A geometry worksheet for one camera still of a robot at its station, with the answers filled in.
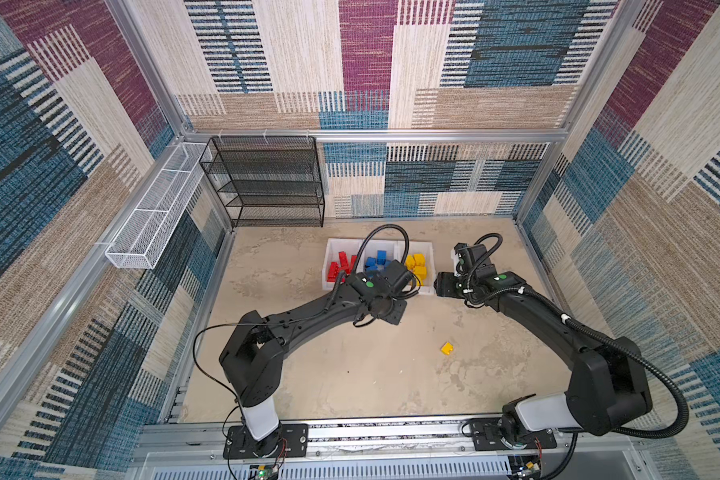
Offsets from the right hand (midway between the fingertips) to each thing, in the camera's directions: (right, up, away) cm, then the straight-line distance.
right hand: (446, 288), depth 87 cm
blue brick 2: (-21, +6, +19) cm, 29 cm away
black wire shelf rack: (-59, +36, +23) cm, 73 cm away
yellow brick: (-5, +8, +17) cm, 19 cm away
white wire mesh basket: (-91, +14, +5) cm, 92 cm away
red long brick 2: (-31, +8, +20) cm, 37 cm away
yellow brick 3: (-4, +3, +15) cm, 16 cm away
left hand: (-15, -5, -5) cm, 16 cm away
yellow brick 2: (-8, +7, +17) cm, 20 cm away
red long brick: (-34, +3, +14) cm, 37 cm away
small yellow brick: (0, -17, 0) cm, 17 cm away
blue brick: (-18, +8, +17) cm, 26 cm away
